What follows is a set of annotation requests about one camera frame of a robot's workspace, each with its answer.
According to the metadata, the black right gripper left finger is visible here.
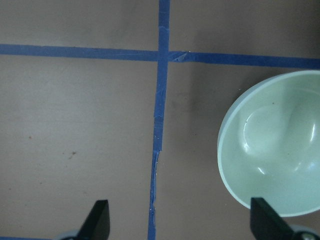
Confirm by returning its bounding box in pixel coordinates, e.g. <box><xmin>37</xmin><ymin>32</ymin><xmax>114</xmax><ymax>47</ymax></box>
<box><xmin>76</xmin><ymin>199</ymin><xmax>111</xmax><ymax>240</ymax></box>

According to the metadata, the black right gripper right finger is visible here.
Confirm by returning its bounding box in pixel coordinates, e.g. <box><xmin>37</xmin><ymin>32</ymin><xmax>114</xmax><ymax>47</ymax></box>
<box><xmin>250</xmin><ymin>197</ymin><xmax>294</xmax><ymax>240</ymax></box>

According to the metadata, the green bowl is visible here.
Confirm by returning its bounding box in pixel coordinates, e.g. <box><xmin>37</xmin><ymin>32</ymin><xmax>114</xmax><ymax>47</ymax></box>
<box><xmin>217</xmin><ymin>70</ymin><xmax>320</xmax><ymax>217</ymax></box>

